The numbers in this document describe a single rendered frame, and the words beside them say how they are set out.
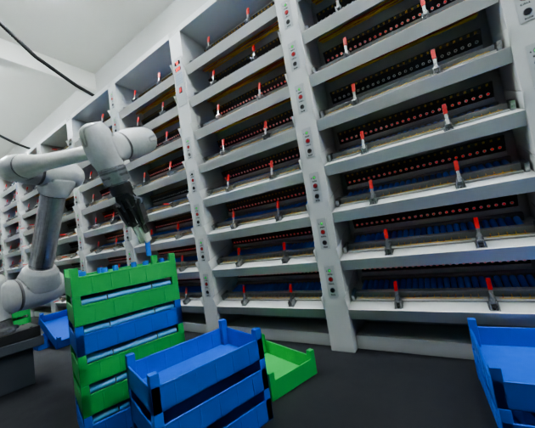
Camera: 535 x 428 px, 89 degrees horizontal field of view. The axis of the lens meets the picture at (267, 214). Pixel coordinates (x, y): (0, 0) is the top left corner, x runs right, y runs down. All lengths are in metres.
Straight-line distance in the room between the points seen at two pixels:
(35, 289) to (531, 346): 1.93
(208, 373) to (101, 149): 0.75
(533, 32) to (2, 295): 2.15
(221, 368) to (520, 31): 1.22
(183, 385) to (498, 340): 0.86
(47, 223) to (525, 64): 1.91
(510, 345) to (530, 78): 0.74
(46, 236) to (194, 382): 1.17
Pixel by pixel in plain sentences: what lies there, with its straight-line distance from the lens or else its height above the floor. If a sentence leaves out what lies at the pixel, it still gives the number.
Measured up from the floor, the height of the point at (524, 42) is 0.91.
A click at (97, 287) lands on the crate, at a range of 0.96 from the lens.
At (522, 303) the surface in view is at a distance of 1.14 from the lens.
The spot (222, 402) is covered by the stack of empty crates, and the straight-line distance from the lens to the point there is 0.81.
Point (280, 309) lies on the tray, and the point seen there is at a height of 0.16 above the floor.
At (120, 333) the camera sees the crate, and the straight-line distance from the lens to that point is 0.99.
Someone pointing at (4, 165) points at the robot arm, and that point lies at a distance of 1.53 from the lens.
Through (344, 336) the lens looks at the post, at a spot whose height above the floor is 0.06.
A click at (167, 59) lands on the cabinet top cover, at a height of 1.70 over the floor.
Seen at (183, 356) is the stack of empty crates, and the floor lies 0.18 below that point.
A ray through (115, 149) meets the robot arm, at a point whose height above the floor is 0.85.
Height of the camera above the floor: 0.49
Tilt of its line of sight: 4 degrees up
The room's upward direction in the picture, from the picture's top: 9 degrees counter-clockwise
